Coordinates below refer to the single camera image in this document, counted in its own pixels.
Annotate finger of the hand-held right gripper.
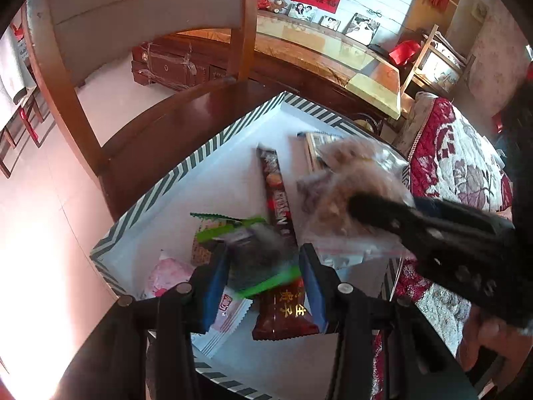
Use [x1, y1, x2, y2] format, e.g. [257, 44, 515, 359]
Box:
[347, 193, 442, 251]
[410, 197, 438, 217]

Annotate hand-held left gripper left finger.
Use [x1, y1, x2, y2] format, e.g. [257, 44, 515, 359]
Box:
[58, 244, 232, 400]

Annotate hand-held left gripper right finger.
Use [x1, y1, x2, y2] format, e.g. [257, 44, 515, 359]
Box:
[299, 242, 479, 400]

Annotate brown snack packet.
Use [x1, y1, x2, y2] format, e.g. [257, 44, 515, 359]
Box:
[252, 279, 321, 341]

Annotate green cracker packet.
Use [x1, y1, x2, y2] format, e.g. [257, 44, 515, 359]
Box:
[189, 212, 234, 265]

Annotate clear bag of walnuts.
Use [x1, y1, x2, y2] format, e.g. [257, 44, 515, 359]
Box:
[295, 135, 417, 271]

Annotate pink white snack packet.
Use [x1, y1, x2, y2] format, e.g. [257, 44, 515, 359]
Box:
[144, 250, 196, 301]

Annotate dark green snack packet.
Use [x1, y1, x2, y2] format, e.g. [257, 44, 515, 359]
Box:
[198, 217, 302, 301]

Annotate green white striped box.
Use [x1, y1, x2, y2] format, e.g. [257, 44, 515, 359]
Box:
[89, 91, 413, 398]

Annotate orange snack packet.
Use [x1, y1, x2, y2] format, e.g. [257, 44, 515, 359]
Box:
[297, 131, 346, 171]

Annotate dark brown snack bar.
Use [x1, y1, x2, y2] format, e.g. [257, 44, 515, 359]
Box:
[256, 144, 298, 246]

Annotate person's right hand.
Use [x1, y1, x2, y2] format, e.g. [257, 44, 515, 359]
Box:
[456, 312, 531, 373]

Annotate floral fleece blanket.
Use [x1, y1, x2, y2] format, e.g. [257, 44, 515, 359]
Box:
[370, 92, 515, 400]

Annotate printed white box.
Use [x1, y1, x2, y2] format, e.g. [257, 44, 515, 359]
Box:
[418, 44, 465, 92]

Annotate wooden shelf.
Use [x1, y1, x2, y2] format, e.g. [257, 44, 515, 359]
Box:
[400, 25, 475, 101]

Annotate red cloth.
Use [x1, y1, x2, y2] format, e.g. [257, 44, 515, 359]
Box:
[389, 41, 421, 66]

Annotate wooden glass-top cabinet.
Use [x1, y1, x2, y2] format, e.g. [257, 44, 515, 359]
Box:
[131, 10, 402, 121]

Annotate dark red wooden stool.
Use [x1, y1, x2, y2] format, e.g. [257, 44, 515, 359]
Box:
[0, 96, 55, 180]

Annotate wooden chair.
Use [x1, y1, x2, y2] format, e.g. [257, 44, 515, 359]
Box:
[21, 0, 300, 221]

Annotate white cloth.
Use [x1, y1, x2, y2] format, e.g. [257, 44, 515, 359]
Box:
[0, 25, 36, 105]

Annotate large wedding photo frame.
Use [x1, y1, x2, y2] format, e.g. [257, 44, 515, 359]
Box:
[343, 12, 381, 46]

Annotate couple photo frame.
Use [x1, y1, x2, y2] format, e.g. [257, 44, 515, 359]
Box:
[288, 2, 315, 22]

